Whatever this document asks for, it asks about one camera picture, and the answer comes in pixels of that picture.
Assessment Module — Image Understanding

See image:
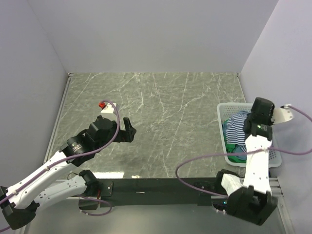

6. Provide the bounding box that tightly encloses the blue white striped tank top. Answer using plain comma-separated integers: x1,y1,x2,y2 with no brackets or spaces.
222,111,248,153

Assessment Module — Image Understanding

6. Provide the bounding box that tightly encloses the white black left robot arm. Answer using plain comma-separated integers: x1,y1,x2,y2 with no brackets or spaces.
0,116,137,230

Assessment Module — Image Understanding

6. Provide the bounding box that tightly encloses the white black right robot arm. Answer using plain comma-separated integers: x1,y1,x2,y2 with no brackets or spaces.
214,97,277,226

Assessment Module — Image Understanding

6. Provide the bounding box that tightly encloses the green tank top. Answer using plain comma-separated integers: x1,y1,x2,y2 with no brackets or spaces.
225,144,247,163

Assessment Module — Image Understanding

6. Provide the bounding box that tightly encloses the white plastic laundry basket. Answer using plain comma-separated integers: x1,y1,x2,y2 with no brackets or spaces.
216,102,282,168

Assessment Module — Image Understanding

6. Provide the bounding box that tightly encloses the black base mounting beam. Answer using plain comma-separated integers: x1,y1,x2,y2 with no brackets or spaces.
83,177,227,207

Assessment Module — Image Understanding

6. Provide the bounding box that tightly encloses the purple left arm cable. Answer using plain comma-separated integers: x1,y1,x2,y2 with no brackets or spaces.
0,100,120,231

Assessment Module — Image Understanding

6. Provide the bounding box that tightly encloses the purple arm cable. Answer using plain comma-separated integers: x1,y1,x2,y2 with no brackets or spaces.
175,105,312,199
0,100,120,231

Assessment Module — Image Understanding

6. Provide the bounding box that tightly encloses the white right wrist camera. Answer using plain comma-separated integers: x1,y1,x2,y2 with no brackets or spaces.
271,104,294,125

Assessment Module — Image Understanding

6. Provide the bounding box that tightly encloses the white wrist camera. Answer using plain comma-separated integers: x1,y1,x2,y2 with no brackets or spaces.
99,101,117,121
271,104,294,125

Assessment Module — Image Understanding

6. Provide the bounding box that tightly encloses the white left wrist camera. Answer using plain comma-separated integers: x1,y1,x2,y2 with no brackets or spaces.
99,101,117,121

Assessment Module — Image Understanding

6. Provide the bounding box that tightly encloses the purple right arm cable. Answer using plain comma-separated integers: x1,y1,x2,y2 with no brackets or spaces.
175,105,312,199

